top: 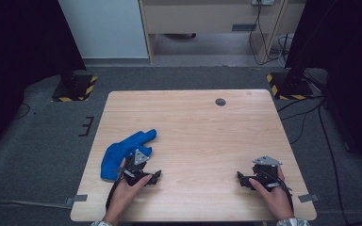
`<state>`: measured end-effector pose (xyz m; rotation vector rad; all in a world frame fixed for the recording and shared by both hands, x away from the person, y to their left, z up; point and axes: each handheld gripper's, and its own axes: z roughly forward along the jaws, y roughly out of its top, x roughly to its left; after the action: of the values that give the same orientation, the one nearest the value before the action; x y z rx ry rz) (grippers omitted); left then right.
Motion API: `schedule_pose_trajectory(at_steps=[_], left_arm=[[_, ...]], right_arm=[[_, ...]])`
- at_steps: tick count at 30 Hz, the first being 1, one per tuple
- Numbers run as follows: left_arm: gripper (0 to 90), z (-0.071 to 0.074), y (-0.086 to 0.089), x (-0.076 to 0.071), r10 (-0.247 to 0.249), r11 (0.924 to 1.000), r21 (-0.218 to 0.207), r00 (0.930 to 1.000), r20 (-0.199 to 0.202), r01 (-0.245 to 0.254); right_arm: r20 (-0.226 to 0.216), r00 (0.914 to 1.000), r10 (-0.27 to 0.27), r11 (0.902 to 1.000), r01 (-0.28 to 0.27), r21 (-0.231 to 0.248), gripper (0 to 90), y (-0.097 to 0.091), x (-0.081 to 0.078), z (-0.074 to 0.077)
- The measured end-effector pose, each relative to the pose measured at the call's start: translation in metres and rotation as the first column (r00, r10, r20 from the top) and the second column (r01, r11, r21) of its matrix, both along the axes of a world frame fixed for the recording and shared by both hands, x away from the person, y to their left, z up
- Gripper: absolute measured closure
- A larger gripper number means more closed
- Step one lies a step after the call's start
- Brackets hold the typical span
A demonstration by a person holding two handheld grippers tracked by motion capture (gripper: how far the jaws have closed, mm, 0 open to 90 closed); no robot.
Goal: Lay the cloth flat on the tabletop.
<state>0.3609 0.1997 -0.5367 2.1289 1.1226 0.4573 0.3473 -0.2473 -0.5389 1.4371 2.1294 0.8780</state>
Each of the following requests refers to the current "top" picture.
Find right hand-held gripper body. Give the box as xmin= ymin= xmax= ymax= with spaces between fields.
xmin=252 ymin=155 xmax=284 ymax=193

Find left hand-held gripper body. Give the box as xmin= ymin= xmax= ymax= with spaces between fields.
xmin=119 ymin=149 xmax=154 ymax=186

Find blue towel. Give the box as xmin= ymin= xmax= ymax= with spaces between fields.
xmin=100 ymin=128 xmax=158 ymax=183

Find person's left hand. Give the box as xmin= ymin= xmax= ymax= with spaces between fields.
xmin=103 ymin=157 xmax=154 ymax=225

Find person's right hand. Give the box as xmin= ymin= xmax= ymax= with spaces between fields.
xmin=248 ymin=165 xmax=296 ymax=221

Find black stand with striped base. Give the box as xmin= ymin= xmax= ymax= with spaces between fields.
xmin=265 ymin=59 xmax=316 ymax=102
xmin=51 ymin=62 xmax=99 ymax=104

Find dark curtain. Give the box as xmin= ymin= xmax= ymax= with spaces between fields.
xmin=284 ymin=0 xmax=362 ymax=172
xmin=0 ymin=0 xmax=88 ymax=161

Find white cabinet panel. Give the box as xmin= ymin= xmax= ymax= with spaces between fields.
xmin=58 ymin=0 xmax=149 ymax=60

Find white power strip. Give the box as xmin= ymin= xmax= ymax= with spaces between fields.
xmin=251 ymin=0 xmax=275 ymax=7

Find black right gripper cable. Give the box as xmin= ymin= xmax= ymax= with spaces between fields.
xmin=271 ymin=175 xmax=295 ymax=213

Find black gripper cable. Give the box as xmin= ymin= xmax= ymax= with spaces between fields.
xmin=105 ymin=175 xmax=125 ymax=212
xmin=271 ymin=175 xmax=295 ymax=213

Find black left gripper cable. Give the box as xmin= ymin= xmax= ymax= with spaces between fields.
xmin=105 ymin=175 xmax=125 ymax=212

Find grey table edge bracket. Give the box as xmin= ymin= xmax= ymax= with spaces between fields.
xmin=64 ymin=194 xmax=90 ymax=208
xmin=297 ymin=193 xmax=321 ymax=203

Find long black floor cable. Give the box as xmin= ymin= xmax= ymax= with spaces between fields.
xmin=317 ymin=102 xmax=362 ymax=226

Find thin black floor cable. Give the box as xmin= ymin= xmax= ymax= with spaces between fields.
xmin=11 ymin=102 xmax=32 ymax=121

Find black hanging power cable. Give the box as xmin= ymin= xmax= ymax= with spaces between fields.
xmin=248 ymin=0 xmax=288 ymax=68

